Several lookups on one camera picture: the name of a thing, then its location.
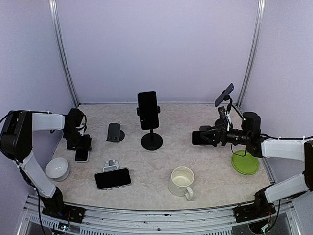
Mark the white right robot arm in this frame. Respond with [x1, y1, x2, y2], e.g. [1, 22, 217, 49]
[192, 112, 313, 217]

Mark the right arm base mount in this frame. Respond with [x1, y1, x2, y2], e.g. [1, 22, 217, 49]
[233, 204, 276, 223]

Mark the white ribbed mug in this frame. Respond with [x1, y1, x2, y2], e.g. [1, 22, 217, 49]
[168, 166, 195, 201]

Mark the aluminium frame post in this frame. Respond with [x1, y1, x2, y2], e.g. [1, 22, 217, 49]
[49, 0, 80, 107]
[237, 0, 266, 109]

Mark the right aluminium frame post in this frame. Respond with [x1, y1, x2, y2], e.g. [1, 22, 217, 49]
[237, 0, 266, 109]

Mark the front aluminium rail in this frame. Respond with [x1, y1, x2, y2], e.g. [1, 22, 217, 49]
[13, 195, 303, 235]

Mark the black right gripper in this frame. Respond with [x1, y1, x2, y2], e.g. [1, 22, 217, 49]
[201, 123, 250, 147]

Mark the blue-edged phone on mount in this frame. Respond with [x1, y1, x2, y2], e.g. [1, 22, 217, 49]
[214, 83, 234, 107]

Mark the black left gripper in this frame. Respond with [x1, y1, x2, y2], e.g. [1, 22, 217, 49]
[64, 128, 92, 151]

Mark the left aluminium frame post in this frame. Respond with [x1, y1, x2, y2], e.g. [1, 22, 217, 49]
[49, 0, 80, 107]

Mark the silver folding phone stand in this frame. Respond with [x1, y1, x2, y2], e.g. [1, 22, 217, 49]
[102, 159, 124, 190]

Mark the black round-base phone stand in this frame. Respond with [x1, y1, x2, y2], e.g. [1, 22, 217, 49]
[136, 106, 163, 151]

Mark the white ceramic bowl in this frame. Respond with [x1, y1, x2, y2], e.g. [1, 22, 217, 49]
[45, 157, 70, 182]

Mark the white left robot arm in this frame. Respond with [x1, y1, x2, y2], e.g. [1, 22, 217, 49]
[0, 108, 92, 218]

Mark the small dark folding stand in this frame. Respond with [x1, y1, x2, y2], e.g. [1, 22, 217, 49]
[106, 123, 125, 142]

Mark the green plate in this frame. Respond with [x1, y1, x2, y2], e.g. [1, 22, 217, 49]
[231, 150, 260, 175]

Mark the phone with purple edge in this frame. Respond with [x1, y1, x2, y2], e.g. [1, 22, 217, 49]
[192, 131, 203, 145]

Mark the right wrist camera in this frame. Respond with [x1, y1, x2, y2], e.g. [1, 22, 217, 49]
[218, 106, 226, 121]

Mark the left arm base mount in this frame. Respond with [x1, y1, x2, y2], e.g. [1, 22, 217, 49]
[42, 204, 85, 224]

